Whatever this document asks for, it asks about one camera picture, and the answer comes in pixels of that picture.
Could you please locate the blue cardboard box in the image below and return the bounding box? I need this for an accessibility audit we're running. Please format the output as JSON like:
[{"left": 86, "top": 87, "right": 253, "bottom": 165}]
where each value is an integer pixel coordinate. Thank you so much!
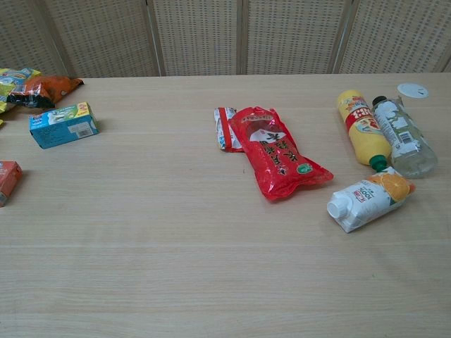
[{"left": 29, "top": 101, "right": 100, "bottom": 150}]

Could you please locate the small red white packet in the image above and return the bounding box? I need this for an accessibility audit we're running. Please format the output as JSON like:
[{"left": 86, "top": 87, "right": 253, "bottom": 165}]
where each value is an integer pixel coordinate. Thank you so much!
[{"left": 213, "top": 106, "right": 245, "bottom": 154}]

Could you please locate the red plastic food bag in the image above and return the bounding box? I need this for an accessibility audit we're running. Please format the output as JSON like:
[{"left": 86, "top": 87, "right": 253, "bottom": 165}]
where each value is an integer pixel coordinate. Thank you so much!
[{"left": 228, "top": 106, "right": 335, "bottom": 204}]

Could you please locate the woven folding screen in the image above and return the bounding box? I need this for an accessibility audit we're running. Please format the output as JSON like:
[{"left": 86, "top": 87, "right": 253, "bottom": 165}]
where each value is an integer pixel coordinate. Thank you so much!
[{"left": 0, "top": 0, "right": 451, "bottom": 79}]

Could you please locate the yellow bottle green cap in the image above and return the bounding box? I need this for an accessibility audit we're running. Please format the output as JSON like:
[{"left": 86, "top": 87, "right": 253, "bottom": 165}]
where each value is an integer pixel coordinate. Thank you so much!
[{"left": 337, "top": 89, "right": 393, "bottom": 174}]

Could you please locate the clear bottle black cap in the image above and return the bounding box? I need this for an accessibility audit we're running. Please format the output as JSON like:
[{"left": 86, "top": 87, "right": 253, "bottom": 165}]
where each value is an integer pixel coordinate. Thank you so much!
[{"left": 371, "top": 95, "right": 439, "bottom": 178}]

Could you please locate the orange snack bag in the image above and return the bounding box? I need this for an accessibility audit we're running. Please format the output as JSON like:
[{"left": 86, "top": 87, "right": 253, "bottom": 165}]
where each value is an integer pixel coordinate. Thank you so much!
[{"left": 6, "top": 75, "right": 85, "bottom": 110}]

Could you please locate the white round grommet cover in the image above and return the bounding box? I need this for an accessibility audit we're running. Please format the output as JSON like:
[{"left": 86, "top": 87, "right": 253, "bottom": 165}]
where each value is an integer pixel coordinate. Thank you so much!
[{"left": 397, "top": 82, "right": 431, "bottom": 99}]

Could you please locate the yellow snack bag colourful print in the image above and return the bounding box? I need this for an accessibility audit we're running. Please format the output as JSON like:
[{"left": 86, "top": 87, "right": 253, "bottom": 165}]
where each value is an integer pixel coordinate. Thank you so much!
[{"left": 0, "top": 67, "right": 42, "bottom": 114}]

